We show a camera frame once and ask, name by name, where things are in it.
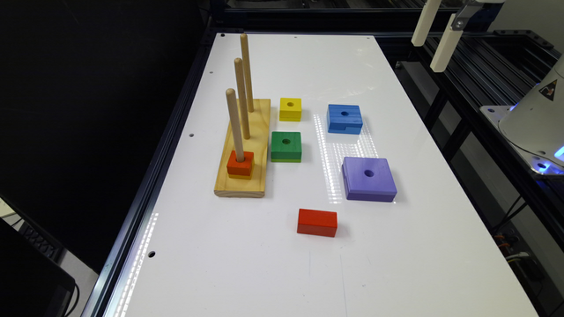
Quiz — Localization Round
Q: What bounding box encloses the black monitor corner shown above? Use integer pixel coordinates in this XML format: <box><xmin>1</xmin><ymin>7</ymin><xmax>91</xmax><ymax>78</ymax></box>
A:
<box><xmin>0</xmin><ymin>221</ymin><xmax>74</xmax><ymax>317</ymax></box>

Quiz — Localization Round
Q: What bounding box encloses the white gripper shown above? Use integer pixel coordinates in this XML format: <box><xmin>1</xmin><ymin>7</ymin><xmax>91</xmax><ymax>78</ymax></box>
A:
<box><xmin>412</xmin><ymin>0</ymin><xmax>505</xmax><ymax>73</ymax></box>

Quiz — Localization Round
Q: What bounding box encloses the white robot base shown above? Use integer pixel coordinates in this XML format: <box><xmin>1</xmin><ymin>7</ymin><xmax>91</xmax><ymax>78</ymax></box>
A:
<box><xmin>480</xmin><ymin>59</ymin><xmax>564</xmax><ymax>177</ymax></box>

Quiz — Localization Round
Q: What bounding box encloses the purple wooden block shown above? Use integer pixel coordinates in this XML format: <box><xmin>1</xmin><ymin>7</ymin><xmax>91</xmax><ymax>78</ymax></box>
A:
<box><xmin>342</xmin><ymin>157</ymin><xmax>397</xmax><ymax>203</ymax></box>

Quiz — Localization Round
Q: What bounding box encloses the middle wooden peg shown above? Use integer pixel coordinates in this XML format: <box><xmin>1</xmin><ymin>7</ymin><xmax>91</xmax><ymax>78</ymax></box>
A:
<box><xmin>234</xmin><ymin>57</ymin><xmax>250</xmax><ymax>140</ymax></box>

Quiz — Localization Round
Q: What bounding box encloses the red rectangular wooden block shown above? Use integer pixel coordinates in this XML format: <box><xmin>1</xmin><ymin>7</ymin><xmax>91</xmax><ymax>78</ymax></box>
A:
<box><xmin>297</xmin><ymin>209</ymin><xmax>338</xmax><ymax>238</ymax></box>

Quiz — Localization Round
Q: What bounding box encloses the blue wooden block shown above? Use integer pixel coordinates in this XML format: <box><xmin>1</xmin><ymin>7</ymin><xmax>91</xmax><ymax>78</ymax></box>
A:
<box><xmin>327</xmin><ymin>104</ymin><xmax>363</xmax><ymax>135</ymax></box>

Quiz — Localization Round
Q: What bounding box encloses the rear wooden peg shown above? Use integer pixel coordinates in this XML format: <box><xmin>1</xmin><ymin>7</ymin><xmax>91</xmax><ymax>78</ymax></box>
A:
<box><xmin>240</xmin><ymin>33</ymin><xmax>254</xmax><ymax>113</ymax></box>

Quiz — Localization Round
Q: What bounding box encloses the green wooden block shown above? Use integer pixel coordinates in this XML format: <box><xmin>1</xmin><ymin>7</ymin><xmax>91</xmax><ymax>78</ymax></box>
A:
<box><xmin>271</xmin><ymin>131</ymin><xmax>302</xmax><ymax>163</ymax></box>

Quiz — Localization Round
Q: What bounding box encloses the black keyboard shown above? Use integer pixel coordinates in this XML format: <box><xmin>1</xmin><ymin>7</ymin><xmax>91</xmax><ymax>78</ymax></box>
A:
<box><xmin>18</xmin><ymin>223</ymin><xmax>63</xmax><ymax>264</ymax></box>

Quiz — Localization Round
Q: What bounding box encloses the wooden peg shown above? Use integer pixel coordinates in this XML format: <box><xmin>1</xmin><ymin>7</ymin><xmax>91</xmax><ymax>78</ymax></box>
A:
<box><xmin>234</xmin><ymin>57</ymin><xmax>250</xmax><ymax>140</ymax></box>
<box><xmin>226</xmin><ymin>88</ymin><xmax>245</xmax><ymax>163</ymax></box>
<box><xmin>240</xmin><ymin>33</ymin><xmax>254</xmax><ymax>113</ymax></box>

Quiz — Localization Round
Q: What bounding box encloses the wooden peg base board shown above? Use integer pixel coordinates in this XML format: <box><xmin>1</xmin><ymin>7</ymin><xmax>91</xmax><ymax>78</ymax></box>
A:
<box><xmin>214</xmin><ymin>99</ymin><xmax>271</xmax><ymax>198</ymax></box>

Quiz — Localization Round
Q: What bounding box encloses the yellow wooden block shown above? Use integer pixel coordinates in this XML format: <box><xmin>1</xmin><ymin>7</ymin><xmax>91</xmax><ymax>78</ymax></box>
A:
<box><xmin>279</xmin><ymin>98</ymin><xmax>302</xmax><ymax>122</ymax></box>

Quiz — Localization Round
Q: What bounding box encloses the red block on peg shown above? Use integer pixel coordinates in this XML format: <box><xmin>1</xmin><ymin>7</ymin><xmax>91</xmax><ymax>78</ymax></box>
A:
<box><xmin>226</xmin><ymin>151</ymin><xmax>255</xmax><ymax>179</ymax></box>

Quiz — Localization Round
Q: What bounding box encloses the front wooden peg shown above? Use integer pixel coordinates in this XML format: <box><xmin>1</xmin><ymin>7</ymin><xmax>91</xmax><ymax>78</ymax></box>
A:
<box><xmin>226</xmin><ymin>88</ymin><xmax>245</xmax><ymax>163</ymax></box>

